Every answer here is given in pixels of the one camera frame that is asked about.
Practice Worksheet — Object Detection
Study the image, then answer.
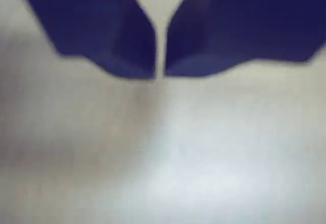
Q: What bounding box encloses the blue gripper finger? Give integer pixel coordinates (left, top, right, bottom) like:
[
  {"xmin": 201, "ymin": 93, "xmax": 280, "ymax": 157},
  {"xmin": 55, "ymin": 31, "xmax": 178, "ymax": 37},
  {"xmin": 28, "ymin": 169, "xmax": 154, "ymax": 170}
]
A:
[
  {"xmin": 16, "ymin": 0, "xmax": 157, "ymax": 80},
  {"xmin": 165, "ymin": 0, "xmax": 326, "ymax": 79}
]

